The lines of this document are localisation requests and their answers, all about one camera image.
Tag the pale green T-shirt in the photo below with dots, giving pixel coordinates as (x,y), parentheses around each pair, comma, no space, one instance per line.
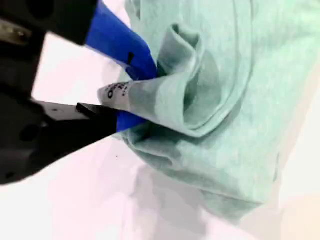
(225,100)

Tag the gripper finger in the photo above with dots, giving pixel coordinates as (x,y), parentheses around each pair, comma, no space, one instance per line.
(117,42)
(75,125)

